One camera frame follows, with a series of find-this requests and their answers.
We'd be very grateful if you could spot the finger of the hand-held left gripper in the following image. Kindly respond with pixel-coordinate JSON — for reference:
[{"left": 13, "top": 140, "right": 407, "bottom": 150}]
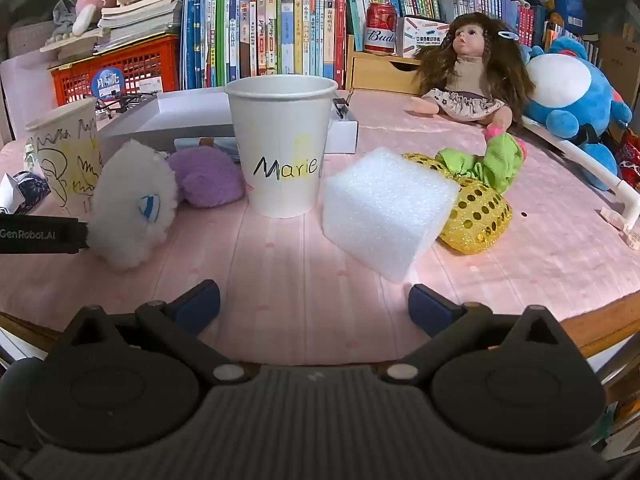
[{"left": 0, "top": 214, "right": 91, "bottom": 256}]

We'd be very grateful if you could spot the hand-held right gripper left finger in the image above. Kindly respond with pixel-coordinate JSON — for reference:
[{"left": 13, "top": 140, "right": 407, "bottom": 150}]
[{"left": 47, "top": 280, "right": 253, "bottom": 386}]

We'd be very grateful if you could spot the white fluffy plush toy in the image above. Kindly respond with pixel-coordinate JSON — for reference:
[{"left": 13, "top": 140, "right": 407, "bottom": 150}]
[{"left": 89, "top": 139, "right": 180, "bottom": 270}]

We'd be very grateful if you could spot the wooden drawer box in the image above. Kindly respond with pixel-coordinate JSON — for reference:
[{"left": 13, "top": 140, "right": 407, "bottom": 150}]
[{"left": 346, "top": 35, "right": 437, "bottom": 96}]

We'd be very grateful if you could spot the pink tablecloth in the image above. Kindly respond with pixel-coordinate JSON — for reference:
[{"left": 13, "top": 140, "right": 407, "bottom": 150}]
[{"left": 0, "top": 87, "right": 640, "bottom": 367}]

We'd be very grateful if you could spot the white printed carton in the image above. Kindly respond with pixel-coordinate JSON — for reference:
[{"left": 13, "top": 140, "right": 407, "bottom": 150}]
[{"left": 395, "top": 16, "right": 452, "bottom": 59}]

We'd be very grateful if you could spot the scribbled white paper cup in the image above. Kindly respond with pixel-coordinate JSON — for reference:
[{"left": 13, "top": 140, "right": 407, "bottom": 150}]
[{"left": 25, "top": 97, "right": 104, "bottom": 217}]

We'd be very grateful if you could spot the white foam cube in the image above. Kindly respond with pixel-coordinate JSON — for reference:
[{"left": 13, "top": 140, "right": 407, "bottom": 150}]
[{"left": 322, "top": 146, "right": 461, "bottom": 285}]

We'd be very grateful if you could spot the red drink can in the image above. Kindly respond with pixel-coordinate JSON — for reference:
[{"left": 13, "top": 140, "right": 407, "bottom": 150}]
[{"left": 364, "top": 2, "right": 399, "bottom": 56}]

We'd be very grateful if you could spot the white plastic rod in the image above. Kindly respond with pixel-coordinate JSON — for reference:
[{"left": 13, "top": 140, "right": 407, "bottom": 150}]
[{"left": 522, "top": 114, "right": 640, "bottom": 235}]

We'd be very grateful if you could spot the blue and white plush toy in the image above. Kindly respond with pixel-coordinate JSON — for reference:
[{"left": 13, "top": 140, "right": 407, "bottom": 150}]
[{"left": 520, "top": 35, "right": 634, "bottom": 192}]

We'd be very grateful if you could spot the white cardboard box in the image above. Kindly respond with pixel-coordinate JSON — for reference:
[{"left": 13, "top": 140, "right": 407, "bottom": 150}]
[{"left": 96, "top": 87, "right": 359, "bottom": 157}]

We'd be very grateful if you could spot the row of tall picture books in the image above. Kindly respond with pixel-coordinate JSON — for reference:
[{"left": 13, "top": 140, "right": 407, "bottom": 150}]
[{"left": 180, "top": 0, "right": 349, "bottom": 92}]

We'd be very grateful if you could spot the grey plush toy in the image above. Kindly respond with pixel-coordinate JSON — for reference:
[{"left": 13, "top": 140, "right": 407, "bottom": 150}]
[{"left": 44, "top": 0, "right": 80, "bottom": 47}]

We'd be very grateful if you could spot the stack of worn books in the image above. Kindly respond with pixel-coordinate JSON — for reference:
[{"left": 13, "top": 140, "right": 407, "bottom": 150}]
[{"left": 94, "top": 0, "right": 184, "bottom": 54}]

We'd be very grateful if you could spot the green and pink toy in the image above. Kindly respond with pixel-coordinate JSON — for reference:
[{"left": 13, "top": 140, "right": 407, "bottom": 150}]
[{"left": 435, "top": 132, "right": 525, "bottom": 196}]

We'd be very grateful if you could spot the black toy bicycle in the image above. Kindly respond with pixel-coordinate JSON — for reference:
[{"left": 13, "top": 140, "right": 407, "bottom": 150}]
[{"left": 94, "top": 91, "right": 157, "bottom": 117}]

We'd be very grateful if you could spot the brown haired doll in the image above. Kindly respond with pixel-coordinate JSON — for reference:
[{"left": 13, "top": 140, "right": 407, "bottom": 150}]
[{"left": 410, "top": 11, "right": 536, "bottom": 137}]

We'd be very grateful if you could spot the purple plush toy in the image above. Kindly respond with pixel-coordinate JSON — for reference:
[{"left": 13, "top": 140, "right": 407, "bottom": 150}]
[{"left": 167, "top": 147, "right": 246, "bottom": 210}]

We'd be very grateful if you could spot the red plastic basket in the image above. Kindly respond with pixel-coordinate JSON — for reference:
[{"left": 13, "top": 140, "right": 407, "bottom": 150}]
[{"left": 49, "top": 35, "right": 181, "bottom": 107}]

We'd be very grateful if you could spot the blue patterned folded paper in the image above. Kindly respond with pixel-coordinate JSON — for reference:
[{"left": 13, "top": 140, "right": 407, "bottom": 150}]
[{"left": 0, "top": 170, "right": 52, "bottom": 216}]

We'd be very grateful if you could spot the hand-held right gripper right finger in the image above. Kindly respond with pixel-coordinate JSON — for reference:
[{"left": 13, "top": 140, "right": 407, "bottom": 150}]
[{"left": 380, "top": 284, "right": 581, "bottom": 386}]

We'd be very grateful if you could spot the white paper cup black lettering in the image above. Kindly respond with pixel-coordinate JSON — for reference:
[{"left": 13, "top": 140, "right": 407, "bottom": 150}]
[{"left": 224, "top": 75, "right": 340, "bottom": 219}]

